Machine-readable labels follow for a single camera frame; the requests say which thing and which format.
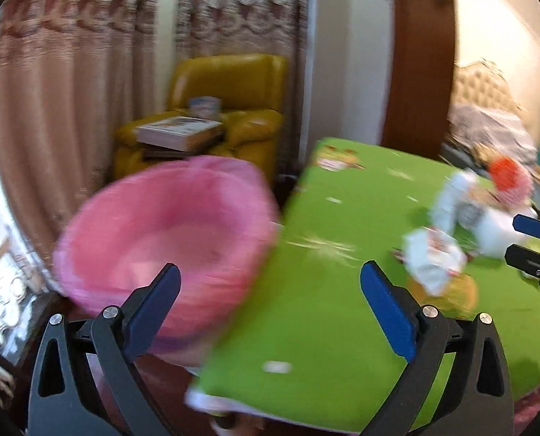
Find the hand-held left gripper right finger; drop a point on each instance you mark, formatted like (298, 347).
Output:
(388, 311)

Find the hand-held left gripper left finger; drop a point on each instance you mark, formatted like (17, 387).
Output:
(154, 313)

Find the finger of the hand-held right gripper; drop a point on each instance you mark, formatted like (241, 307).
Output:
(533, 227)
(531, 261)

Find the red foam net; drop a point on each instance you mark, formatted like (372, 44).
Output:
(508, 179)

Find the pink lined waste bin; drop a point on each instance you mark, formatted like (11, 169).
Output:
(160, 245)

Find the teal wavy cloth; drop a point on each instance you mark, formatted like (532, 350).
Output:
(451, 200)

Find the green printed tablecloth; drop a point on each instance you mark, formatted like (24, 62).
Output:
(324, 290)

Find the white crumpled wrapper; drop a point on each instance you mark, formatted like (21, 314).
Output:
(433, 259)

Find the purple striped blanket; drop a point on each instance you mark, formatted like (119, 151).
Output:
(492, 125)

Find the beige tufted headboard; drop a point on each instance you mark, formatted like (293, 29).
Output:
(483, 84)

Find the boxes on armchair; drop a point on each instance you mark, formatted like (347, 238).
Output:
(179, 129)

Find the yellow leather armchair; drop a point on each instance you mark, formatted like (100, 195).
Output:
(247, 131)

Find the brown wooden wardrobe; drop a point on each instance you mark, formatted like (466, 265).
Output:
(417, 54)

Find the small blue printed box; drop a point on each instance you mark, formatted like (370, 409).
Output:
(205, 105)

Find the beige lace curtain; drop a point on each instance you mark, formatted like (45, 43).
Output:
(56, 113)
(242, 13)

